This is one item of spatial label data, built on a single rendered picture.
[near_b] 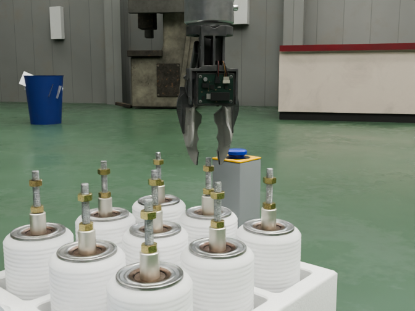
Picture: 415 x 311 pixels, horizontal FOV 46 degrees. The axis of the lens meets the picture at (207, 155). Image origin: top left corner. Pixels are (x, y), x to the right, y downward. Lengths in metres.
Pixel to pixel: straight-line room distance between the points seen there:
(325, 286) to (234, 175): 0.29
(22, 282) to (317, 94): 4.91
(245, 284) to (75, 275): 0.21
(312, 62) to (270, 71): 2.69
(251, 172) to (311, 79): 4.53
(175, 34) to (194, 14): 6.60
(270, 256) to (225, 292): 0.11
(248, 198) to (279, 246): 0.27
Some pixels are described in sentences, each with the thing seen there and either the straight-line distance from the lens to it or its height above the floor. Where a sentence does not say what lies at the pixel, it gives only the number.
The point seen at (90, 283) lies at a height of 0.23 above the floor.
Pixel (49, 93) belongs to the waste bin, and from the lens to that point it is 5.10.
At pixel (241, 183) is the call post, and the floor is 0.27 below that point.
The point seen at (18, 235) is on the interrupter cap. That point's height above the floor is 0.25.
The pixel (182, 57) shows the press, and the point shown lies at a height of 0.77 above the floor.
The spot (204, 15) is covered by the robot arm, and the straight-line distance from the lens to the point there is 0.72.
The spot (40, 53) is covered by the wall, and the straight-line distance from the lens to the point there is 9.80.
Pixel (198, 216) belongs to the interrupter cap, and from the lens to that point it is 0.78.
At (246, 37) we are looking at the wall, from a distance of 8.19.
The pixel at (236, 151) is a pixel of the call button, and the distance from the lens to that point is 0.94.
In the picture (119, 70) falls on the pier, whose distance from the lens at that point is 8.61.
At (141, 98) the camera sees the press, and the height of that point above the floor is 0.16.
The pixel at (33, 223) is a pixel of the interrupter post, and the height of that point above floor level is 0.27.
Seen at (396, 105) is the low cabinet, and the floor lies 0.18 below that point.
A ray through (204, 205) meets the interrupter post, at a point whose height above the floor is 0.27.
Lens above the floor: 0.47
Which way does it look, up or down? 9 degrees down
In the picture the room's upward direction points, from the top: straight up
